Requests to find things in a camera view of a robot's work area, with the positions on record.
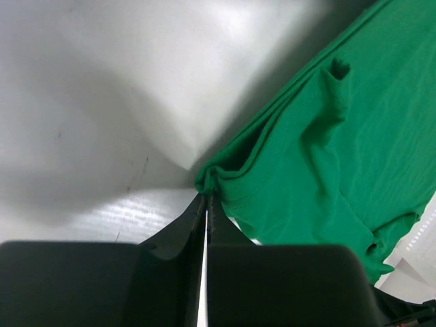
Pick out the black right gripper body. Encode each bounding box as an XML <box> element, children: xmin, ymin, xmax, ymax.
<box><xmin>373</xmin><ymin>287</ymin><xmax>435</xmax><ymax>327</ymax></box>

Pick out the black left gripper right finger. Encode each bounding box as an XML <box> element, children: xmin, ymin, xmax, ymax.
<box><xmin>206</xmin><ymin>196</ymin><xmax>381</xmax><ymax>326</ymax></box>

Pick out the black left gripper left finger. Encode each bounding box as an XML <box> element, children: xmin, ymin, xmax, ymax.
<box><xmin>1</xmin><ymin>196</ymin><xmax>206</xmax><ymax>326</ymax></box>

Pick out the green garment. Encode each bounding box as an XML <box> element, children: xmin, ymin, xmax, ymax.
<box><xmin>196</xmin><ymin>1</ymin><xmax>435</xmax><ymax>283</ymax></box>

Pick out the white plastic laundry basket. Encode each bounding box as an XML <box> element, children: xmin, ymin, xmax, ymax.
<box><xmin>405</xmin><ymin>208</ymin><xmax>435</xmax><ymax>253</ymax></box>

